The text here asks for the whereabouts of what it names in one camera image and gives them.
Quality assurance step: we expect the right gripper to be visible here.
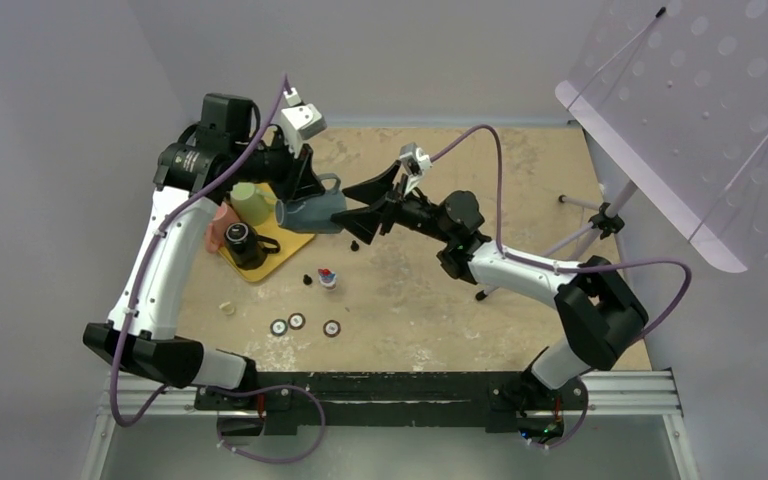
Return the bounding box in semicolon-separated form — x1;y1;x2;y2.
330;162;453;247

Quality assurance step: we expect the right round token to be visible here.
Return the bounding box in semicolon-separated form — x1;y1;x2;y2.
323;320;341;338

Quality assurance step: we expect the grey mug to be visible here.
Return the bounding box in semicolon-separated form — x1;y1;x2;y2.
274;173;347;234

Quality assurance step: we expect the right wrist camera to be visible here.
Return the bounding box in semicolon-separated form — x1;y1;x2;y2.
398;143;432;196

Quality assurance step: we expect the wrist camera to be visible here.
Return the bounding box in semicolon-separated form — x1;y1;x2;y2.
278;87;327;142
398;143;432;196

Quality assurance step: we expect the light green mug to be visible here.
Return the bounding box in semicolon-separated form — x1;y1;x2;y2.
229;182;277;227

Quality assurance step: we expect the translucent perforated panel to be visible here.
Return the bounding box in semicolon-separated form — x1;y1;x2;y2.
555;1;768;273

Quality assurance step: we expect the yellow tray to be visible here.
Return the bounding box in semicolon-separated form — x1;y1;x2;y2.
210;182;315;283

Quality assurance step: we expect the small cream cap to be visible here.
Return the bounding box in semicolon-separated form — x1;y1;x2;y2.
219;302;236;316

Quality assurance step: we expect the pink mug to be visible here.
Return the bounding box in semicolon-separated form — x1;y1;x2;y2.
204;202;240;254

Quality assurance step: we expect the black base bar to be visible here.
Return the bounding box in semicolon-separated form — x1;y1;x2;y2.
194;371;588;440

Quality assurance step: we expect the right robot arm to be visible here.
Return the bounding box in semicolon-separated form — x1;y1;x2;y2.
331;165;649;407

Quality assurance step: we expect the black mug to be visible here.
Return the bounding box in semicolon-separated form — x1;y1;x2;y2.
224;222;281;270

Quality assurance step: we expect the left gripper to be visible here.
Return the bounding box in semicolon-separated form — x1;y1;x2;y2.
232;126;326;203

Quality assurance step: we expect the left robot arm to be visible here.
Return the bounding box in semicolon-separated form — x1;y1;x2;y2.
82;90;327;409

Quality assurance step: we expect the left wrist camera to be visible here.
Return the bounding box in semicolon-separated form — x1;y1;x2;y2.
278;87;327;142

